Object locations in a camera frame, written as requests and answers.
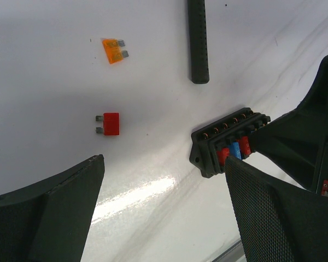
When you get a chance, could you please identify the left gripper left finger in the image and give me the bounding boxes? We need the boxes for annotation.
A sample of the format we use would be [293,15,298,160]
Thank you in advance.
[0,154,104,261]

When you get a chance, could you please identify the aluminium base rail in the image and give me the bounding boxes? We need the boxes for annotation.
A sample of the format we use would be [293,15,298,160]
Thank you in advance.
[210,240,245,262]

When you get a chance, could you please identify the orange blade fuse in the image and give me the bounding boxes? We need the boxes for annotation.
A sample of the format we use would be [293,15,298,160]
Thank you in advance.
[102,39,129,64]

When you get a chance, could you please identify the black fuse box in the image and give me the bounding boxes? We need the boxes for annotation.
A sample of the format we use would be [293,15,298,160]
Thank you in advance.
[189,108,271,178]

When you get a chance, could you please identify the red blade fuse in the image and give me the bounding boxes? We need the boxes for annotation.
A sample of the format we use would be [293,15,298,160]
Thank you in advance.
[95,112,120,136]

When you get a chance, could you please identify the black handled claw hammer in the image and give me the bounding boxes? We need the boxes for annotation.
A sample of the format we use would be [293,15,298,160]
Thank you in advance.
[187,0,209,84]

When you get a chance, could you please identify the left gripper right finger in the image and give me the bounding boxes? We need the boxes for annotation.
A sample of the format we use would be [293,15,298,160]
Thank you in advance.
[225,157,328,261]

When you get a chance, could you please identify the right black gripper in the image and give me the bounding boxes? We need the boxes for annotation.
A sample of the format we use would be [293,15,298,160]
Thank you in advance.
[250,55,328,195]

